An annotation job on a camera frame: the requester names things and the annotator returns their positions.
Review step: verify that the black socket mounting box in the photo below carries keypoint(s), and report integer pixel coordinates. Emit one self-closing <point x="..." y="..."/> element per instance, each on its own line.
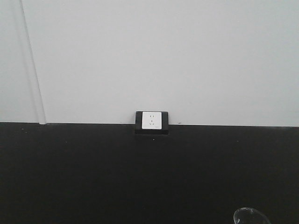
<point x="163" y="131"/>

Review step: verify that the white wall power socket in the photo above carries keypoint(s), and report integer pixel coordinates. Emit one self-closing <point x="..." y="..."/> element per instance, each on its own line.
<point x="151" y="120"/>

